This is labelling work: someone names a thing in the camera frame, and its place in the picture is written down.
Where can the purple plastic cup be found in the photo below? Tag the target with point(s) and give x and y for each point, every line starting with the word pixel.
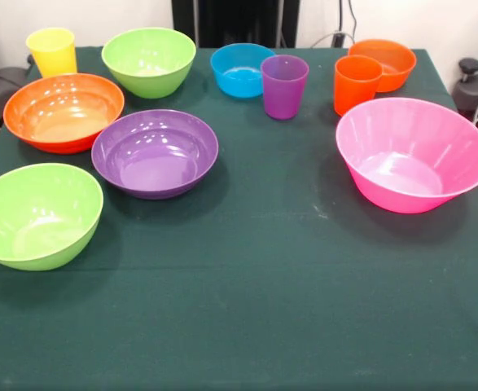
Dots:
pixel 284 89

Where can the orange plastic cup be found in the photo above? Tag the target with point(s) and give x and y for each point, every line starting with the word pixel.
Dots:
pixel 354 89

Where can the pink plastic bowl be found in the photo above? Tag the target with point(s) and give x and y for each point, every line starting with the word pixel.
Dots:
pixel 409 163

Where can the small orange plastic bowl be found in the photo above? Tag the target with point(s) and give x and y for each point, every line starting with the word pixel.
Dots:
pixel 399 69

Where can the purple plastic bowl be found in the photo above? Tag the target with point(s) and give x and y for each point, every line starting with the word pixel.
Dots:
pixel 153 163

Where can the dark green tablecloth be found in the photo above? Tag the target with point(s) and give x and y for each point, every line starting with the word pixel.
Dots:
pixel 263 285

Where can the blue plastic bowl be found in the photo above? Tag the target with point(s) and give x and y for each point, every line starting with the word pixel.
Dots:
pixel 234 77

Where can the lime green plastic bowl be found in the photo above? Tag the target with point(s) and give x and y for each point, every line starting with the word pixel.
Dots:
pixel 39 220
pixel 149 79

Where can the black clamp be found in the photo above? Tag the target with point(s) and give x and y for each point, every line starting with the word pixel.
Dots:
pixel 338 40

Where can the wide orange plastic bowl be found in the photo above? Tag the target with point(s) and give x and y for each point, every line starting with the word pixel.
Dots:
pixel 59 118

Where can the yellow plastic cup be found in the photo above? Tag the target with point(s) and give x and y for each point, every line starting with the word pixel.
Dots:
pixel 55 57

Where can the black stand with knob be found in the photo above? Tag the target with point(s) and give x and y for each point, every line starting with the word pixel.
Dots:
pixel 472 87

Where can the black office chair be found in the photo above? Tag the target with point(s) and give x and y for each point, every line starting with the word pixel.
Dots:
pixel 2 87

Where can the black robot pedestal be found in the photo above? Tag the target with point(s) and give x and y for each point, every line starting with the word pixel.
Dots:
pixel 238 20

